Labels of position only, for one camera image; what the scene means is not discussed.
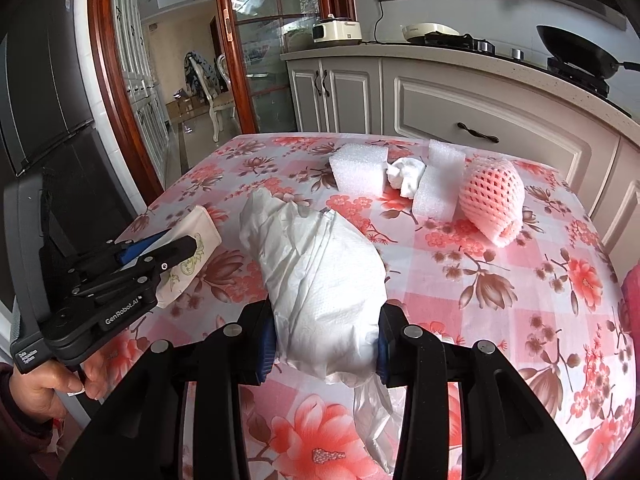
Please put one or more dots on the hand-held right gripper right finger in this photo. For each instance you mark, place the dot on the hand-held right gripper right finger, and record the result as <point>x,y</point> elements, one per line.
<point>383,352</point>

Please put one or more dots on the dark patterned garment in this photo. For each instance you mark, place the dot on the dark patterned garment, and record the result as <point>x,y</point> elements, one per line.
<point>192,72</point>

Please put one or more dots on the white kitchen base cabinet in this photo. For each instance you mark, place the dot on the white kitchen base cabinet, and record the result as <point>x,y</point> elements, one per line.
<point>425,105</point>

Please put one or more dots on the white tissue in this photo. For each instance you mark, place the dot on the white tissue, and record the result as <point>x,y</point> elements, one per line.
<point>407,175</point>

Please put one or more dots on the white rice cooker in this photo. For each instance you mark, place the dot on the white rice cooker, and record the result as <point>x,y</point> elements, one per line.
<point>337,32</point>

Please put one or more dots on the dark grey refrigerator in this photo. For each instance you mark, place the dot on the dark grey refrigerator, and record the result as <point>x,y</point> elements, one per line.
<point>45,85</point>

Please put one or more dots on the floral tablecloth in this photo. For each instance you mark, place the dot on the floral tablecloth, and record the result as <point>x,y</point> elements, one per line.
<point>450,285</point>

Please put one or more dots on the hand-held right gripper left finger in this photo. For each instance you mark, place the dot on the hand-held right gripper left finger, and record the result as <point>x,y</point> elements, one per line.
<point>264,355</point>

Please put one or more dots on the white dining chair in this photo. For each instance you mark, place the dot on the white dining chair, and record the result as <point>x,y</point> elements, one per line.
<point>222,107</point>

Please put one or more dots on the red wooden door frame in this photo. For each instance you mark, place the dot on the red wooden door frame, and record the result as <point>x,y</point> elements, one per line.
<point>112,85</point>

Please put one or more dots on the large white plastic bag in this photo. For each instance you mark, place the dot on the large white plastic bag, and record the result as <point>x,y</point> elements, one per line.
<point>320,280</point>

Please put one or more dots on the white foam block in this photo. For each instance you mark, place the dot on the white foam block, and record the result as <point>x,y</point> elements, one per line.
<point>357,170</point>
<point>437,185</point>

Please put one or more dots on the pink foam fruit net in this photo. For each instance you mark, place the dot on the pink foam fruit net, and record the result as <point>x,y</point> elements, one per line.
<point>492,195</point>

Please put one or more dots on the white tissue packet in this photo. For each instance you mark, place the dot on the white tissue packet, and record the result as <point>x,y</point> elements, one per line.
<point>195,237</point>

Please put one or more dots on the cardboard box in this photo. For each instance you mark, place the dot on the cardboard box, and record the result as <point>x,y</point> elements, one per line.
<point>185,106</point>

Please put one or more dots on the white tall cabinet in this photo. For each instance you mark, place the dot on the white tall cabinet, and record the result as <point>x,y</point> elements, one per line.
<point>142,95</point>

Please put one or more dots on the black gas cooktop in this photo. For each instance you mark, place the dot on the black gas cooktop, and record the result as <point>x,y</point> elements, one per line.
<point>575,79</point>

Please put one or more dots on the black wok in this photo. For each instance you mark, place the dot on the black wok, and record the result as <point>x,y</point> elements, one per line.
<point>575,47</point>

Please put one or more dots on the person's left hand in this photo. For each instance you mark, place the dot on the person's left hand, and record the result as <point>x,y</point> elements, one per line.
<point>40,390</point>

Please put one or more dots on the pink-lined waste bin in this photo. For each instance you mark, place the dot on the pink-lined waste bin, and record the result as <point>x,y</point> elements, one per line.
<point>632,310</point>

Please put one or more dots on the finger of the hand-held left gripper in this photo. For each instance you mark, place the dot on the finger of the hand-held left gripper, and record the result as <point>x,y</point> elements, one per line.
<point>137,250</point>
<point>170,255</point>

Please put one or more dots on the translucent plastic container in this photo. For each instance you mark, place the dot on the translucent plastic container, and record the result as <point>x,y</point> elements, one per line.
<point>298,40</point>

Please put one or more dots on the glass sliding door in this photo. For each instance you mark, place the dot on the glass sliding door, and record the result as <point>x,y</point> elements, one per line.
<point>265,85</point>

